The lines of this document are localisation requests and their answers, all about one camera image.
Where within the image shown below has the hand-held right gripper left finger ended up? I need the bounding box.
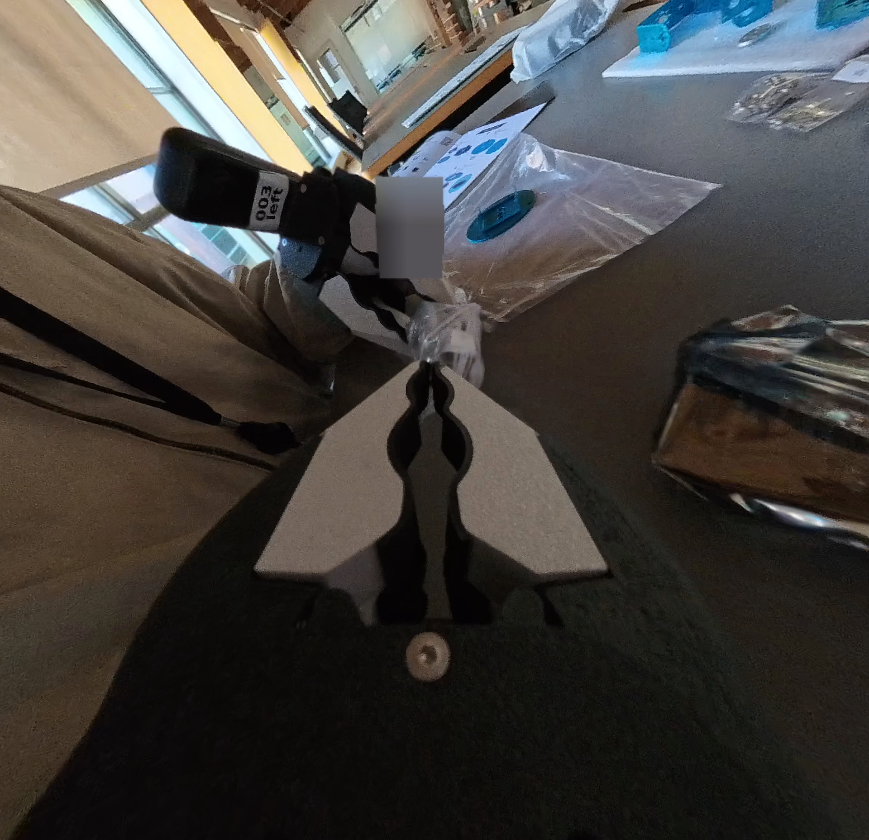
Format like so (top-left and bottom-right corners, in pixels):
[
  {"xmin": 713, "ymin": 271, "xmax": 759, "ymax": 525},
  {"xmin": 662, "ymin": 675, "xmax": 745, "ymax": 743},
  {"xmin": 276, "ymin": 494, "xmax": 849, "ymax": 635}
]
[{"xmin": 254, "ymin": 361, "xmax": 435, "ymax": 625}]

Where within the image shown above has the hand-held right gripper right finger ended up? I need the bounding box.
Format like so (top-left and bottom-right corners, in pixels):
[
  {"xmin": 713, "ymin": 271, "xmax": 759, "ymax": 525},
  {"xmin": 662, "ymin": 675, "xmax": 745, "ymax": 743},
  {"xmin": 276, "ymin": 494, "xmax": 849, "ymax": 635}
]
[{"xmin": 428, "ymin": 363, "xmax": 610, "ymax": 624}]

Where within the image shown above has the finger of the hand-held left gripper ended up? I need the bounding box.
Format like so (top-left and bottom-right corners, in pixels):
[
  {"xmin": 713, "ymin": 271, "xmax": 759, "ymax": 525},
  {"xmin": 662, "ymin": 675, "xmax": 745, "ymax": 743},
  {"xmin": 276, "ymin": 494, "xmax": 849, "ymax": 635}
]
[
  {"xmin": 343, "ymin": 239, "xmax": 454, "ymax": 325},
  {"xmin": 318, "ymin": 275, "xmax": 416, "ymax": 344}
]

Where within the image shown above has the small labelled clear zip bag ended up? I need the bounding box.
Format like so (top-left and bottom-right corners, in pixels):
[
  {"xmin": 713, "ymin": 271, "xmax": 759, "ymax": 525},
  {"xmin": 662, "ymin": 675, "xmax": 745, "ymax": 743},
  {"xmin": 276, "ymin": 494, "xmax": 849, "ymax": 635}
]
[{"xmin": 406, "ymin": 300, "xmax": 486, "ymax": 386}]

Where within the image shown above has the blue perforated round metal plate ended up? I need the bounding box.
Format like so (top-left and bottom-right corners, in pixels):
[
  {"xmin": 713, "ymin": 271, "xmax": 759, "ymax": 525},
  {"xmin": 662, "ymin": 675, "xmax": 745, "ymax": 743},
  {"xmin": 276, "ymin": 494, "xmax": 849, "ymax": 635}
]
[{"xmin": 467, "ymin": 191, "xmax": 537, "ymax": 243}]

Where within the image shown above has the clear plastic bag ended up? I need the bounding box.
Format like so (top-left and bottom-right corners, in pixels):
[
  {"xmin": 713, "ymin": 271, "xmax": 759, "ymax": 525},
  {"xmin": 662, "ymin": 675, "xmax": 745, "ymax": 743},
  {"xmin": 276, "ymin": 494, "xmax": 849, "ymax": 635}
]
[{"xmin": 407, "ymin": 134, "xmax": 722, "ymax": 324}]

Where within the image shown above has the person's left forearm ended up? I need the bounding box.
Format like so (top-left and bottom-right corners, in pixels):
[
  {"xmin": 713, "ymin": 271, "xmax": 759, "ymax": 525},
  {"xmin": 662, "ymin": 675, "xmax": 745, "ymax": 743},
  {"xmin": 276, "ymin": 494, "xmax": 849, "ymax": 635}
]
[{"xmin": 231, "ymin": 256, "xmax": 354, "ymax": 362}]

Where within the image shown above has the grey office desk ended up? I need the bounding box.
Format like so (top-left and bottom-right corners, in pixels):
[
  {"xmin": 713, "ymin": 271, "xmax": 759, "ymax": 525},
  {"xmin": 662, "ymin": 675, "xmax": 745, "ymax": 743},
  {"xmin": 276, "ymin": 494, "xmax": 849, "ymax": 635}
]
[{"xmin": 363, "ymin": 32, "xmax": 517, "ymax": 176}]

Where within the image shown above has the black office chair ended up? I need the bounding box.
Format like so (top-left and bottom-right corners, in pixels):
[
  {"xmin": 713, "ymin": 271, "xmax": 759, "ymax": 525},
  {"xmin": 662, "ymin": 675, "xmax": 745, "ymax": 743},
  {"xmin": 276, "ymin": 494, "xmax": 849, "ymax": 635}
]
[
  {"xmin": 302, "ymin": 105, "xmax": 364, "ymax": 169},
  {"xmin": 329, "ymin": 90, "xmax": 371, "ymax": 135}
]

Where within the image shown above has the assembly guide booklet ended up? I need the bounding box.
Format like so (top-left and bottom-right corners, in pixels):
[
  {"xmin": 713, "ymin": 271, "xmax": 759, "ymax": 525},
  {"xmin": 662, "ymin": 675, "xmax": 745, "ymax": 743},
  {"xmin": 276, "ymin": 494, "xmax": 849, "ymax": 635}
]
[{"xmin": 390, "ymin": 101, "xmax": 549, "ymax": 206}]

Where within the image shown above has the large glass window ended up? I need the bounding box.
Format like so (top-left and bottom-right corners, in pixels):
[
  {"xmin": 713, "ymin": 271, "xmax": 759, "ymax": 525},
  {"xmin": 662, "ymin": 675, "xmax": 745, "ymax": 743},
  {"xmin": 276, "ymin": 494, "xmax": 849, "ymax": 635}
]
[{"xmin": 48, "ymin": 0, "xmax": 286, "ymax": 271}]

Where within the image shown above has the beige roller blind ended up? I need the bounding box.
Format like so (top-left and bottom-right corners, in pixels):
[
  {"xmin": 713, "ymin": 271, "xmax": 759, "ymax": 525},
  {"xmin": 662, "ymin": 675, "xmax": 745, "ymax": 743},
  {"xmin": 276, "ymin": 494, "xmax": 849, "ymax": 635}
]
[{"xmin": 0, "ymin": 0, "xmax": 171, "ymax": 196}]

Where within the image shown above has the printed paper sheet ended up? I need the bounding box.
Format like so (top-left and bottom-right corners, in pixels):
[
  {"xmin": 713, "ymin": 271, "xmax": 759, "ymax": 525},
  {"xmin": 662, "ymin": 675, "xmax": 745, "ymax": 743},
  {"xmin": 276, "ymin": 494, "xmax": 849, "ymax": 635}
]
[{"xmin": 401, "ymin": 29, "xmax": 524, "ymax": 129}]

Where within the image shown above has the silver foil bag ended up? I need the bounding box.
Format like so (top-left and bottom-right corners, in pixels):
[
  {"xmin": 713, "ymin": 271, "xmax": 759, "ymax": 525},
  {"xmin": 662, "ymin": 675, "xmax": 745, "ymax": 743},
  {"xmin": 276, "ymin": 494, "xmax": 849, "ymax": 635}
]
[{"xmin": 652, "ymin": 305, "xmax": 869, "ymax": 549}]

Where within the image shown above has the white plastic bag bundle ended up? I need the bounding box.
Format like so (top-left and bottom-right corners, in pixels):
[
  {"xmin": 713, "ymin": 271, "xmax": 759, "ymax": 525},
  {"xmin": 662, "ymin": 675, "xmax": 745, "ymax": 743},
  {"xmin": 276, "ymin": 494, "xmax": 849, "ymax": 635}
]
[{"xmin": 509, "ymin": 0, "xmax": 620, "ymax": 84}]

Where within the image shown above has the white foam sheet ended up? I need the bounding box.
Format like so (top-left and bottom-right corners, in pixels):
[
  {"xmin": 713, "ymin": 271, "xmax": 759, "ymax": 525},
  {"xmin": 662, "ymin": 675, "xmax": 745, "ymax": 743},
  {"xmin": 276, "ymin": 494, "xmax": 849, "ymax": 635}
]
[{"xmin": 601, "ymin": 1, "xmax": 869, "ymax": 79}]

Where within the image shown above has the zip bag of gold screws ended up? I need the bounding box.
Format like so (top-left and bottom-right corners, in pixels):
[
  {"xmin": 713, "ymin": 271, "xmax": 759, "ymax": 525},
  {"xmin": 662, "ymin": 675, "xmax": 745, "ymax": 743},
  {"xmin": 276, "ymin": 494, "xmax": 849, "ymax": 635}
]
[{"xmin": 781, "ymin": 80, "xmax": 869, "ymax": 134}]

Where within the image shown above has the black flat base plate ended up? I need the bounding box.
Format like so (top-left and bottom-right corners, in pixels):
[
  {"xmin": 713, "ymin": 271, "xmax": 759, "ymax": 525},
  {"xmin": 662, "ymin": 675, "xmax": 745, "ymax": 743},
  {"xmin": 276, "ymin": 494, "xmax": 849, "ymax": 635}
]
[{"xmin": 468, "ymin": 80, "xmax": 556, "ymax": 135}]

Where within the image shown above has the small dark blue bracket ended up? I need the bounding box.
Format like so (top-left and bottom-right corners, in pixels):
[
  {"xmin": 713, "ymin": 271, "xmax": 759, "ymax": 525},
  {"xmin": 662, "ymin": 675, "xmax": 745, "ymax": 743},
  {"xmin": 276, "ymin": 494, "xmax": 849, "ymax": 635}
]
[{"xmin": 815, "ymin": 0, "xmax": 869, "ymax": 29}]

